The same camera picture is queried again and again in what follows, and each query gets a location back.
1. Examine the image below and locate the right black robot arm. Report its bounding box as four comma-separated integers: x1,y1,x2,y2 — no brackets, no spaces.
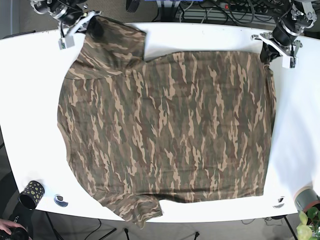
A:
30,0,104,50

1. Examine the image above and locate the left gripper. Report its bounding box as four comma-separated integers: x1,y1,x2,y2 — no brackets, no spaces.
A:
251,23,303,69

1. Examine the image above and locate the grey tape roll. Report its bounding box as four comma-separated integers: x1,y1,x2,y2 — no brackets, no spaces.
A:
294,186,320,213

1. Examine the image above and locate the table cable grommet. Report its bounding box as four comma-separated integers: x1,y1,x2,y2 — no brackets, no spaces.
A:
53,194,69,208
272,196,286,209

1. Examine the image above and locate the right table cable grommet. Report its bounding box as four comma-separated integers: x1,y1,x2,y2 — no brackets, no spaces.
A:
272,196,286,209

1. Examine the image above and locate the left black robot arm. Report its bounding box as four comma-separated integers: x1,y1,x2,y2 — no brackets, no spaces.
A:
251,0,318,69

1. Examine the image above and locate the black gold-dotted cup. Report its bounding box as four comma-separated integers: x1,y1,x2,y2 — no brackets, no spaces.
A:
18,180,45,210

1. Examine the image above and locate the person's hand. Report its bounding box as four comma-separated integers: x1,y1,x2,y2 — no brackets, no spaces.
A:
0,219,25,235

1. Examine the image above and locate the green potted plant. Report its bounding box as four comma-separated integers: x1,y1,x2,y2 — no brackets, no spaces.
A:
296,206,320,240

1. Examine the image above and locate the camouflage pattern T-shirt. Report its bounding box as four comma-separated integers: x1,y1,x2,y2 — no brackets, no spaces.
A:
57,17,276,227

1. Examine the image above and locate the left table cable grommet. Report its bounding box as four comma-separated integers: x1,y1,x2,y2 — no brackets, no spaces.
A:
53,194,69,208

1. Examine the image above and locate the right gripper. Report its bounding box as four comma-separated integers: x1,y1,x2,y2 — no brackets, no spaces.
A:
58,10,104,50

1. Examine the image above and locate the black camera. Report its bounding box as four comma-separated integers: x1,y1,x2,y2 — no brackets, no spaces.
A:
8,227,29,240

